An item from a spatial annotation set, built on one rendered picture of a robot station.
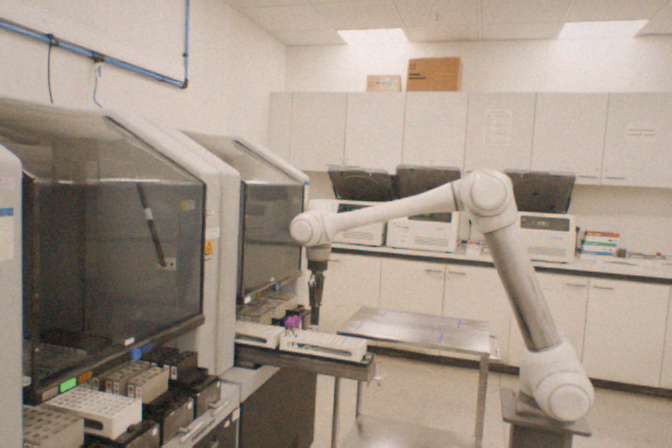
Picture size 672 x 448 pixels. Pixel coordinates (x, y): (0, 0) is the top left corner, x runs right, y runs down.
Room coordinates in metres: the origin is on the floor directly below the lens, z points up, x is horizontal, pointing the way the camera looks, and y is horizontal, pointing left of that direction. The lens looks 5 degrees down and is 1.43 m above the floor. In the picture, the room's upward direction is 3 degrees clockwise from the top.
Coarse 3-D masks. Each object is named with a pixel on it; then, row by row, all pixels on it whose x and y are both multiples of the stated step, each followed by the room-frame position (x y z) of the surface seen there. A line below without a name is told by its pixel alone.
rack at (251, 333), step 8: (240, 328) 1.79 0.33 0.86; (248, 328) 1.80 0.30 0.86; (256, 328) 1.80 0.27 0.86; (264, 328) 1.81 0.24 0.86; (272, 328) 1.82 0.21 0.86; (280, 328) 1.82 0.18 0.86; (240, 336) 1.86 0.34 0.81; (248, 336) 1.87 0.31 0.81; (256, 336) 1.86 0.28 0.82; (264, 336) 1.74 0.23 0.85; (272, 336) 1.74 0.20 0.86; (256, 344) 1.75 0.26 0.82; (264, 344) 1.74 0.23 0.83; (272, 344) 1.74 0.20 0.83
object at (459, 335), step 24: (360, 312) 2.27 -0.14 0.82; (384, 312) 2.29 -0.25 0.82; (408, 312) 2.32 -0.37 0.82; (360, 336) 1.94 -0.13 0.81; (384, 336) 1.93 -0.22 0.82; (408, 336) 1.94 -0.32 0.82; (432, 336) 1.96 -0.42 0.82; (456, 336) 1.98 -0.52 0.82; (480, 336) 2.00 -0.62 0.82; (480, 360) 2.21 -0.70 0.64; (336, 384) 1.97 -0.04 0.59; (360, 384) 2.37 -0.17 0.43; (480, 384) 1.81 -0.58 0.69; (336, 408) 1.97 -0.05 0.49; (360, 408) 2.37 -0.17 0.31; (480, 408) 1.81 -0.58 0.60; (336, 432) 1.97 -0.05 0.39; (360, 432) 2.19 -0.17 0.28; (384, 432) 2.20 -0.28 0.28; (408, 432) 2.21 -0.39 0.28; (432, 432) 2.23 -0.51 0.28; (456, 432) 2.23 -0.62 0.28; (480, 432) 1.81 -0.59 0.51
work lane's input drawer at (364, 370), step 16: (240, 352) 1.75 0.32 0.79; (256, 352) 1.73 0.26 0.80; (272, 352) 1.73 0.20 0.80; (288, 352) 1.71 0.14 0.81; (368, 352) 1.74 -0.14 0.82; (288, 368) 1.70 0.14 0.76; (304, 368) 1.68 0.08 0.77; (320, 368) 1.66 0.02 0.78; (336, 368) 1.65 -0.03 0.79; (352, 368) 1.63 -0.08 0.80; (368, 368) 1.62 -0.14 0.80; (368, 384) 1.63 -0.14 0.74
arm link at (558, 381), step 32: (480, 192) 1.38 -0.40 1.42; (480, 224) 1.43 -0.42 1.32; (512, 224) 1.43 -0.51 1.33; (512, 256) 1.41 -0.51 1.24; (512, 288) 1.42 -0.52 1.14; (544, 320) 1.40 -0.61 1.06; (544, 352) 1.38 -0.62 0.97; (576, 352) 1.40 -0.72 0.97; (544, 384) 1.35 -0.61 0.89; (576, 384) 1.31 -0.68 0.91; (576, 416) 1.31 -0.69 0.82
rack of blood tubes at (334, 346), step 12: (288, 336) 1.73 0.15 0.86; (300, 336) 1.73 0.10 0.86; (312, 336) 1.74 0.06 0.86; (324, 336) 1.75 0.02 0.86; (336, 336) 1.76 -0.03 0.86; (288, 348) 1.72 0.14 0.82; (300, 348) 1.72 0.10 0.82; (312, 348) 1.73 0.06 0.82; (324, 348) 1.78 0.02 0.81; (336, 348) 1.77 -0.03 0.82; (348, 348) 1.65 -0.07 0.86; (360, 348) 1.65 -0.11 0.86; (360, 360) 1.65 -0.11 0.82
